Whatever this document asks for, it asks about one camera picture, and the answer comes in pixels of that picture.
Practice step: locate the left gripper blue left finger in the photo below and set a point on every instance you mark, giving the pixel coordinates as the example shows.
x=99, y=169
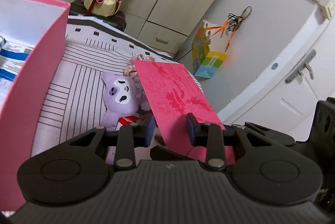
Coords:
x=148, y=128

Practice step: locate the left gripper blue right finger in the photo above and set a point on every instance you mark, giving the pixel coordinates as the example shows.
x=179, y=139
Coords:
x=193, y=130

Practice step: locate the red white tube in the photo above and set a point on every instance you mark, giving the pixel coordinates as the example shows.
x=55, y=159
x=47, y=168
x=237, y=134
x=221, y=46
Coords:
x=129, y=120

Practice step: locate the red paper envelope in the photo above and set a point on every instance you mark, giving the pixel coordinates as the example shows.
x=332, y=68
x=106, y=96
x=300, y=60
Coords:
x=172, y=94

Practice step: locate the blue wet wipes pack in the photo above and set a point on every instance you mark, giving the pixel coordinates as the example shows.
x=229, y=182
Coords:
x=13, y=57

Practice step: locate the white plush toy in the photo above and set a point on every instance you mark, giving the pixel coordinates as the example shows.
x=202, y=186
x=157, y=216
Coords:
x=158, y=137

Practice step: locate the purple plush toy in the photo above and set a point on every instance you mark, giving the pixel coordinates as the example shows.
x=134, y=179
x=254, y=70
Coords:
x=123, y=96

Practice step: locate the colourful paper gift bag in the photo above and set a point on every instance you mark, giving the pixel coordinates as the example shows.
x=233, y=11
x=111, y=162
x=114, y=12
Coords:
x=209, y=49

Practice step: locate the striped bed sheet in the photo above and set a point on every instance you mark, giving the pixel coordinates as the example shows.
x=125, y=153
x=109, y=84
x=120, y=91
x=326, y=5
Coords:
x=74, y=101

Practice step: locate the white door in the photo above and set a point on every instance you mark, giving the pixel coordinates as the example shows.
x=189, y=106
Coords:
x=289, y=107

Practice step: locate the pink cardboard shoe box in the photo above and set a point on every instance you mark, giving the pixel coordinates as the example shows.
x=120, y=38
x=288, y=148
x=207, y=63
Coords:
x=41, y=23

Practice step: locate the silver door handle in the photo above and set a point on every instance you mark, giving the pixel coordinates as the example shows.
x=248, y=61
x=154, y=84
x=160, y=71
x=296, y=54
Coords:
x=304, y=63

